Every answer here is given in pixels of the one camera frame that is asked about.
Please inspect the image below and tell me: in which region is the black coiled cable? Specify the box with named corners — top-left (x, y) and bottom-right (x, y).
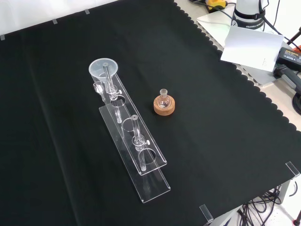
top-left (291, 92), bottom-right (301, 118)

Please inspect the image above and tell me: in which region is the black cable bundle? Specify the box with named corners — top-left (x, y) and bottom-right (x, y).
top-left (237, 185), bottom-right (283, 226)

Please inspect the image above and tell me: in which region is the clear acrylic funnel stand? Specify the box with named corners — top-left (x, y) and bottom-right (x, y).
top-left (98, 61), bottom-right (172, 204)

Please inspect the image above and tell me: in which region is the black grey power plug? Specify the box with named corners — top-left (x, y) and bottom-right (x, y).
top-left (273, 65), bottom-right (301, 95)

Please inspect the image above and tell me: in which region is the small glass weighing funnel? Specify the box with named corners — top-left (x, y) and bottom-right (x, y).
top-left (93, 81), bottom-right (107, 102)

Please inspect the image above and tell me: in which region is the black power adapter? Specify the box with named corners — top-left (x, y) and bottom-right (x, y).
top-left (275, 47), bottom-right (301, 72)

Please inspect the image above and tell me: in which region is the small round-bottom glass flask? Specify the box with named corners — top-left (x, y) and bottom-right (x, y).
top-left (158, 89), bottom-right (171, 110)

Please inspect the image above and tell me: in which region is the clear table clip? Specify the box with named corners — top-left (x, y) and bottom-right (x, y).
top-left (199, 204), bottom-right (214, 223)
top-left (285, 161), bottom-right (301, 178)

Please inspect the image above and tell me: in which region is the yellow stop button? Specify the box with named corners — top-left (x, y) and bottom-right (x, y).
top-left (206, 0), bottom-right (229, 14)

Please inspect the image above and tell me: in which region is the black table cloth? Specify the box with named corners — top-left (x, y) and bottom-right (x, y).
top-left (0, 0), bottom-right (301, 226)

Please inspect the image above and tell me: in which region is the black tripod leg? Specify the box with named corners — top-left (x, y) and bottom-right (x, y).
top-left (285, 25), bottom-right (301, 49)

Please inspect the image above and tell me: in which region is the white card sheet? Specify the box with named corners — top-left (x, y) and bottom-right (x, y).
top-left (220, 25), bottom-right (285, 73)

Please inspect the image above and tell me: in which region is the pale grey base board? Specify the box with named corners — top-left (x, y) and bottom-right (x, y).
top-left (196, 10), bottom-right (293, 87)

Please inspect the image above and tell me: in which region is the cork ring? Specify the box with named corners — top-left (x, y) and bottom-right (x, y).
top-left (153, 95), bottom-right (176, 116)

